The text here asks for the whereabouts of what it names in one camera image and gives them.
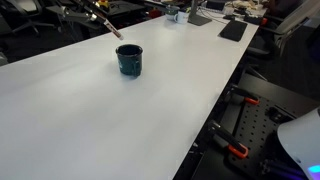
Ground red white marker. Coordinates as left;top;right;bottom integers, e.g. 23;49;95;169
103;20;124;40

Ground dark green enamel mug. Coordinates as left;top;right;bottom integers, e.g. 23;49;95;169
116;44;143;77

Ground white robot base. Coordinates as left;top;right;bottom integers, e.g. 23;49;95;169
277;107;320;180

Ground office chair left background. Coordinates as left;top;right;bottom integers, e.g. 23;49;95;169
0;0;55;36

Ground white mug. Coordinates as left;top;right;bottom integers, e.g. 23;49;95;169
174;11;189;24

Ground grey monitor stand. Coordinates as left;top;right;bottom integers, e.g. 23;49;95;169
188;0;211;26

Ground black keyboard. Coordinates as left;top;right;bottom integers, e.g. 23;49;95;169
219;20;247;42

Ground orange black clamp far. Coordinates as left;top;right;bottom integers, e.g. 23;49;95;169
227;85;260;105

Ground orange black clamp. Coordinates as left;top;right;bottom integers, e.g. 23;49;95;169
227;85;260;105
209;121;249;159

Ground orange black clamp near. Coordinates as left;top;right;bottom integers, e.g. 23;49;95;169
209;121;249;159

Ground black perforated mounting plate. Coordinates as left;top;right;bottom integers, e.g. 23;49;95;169
228;97;304;180

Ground grey office chair right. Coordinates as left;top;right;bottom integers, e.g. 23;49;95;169
245;0;320;60

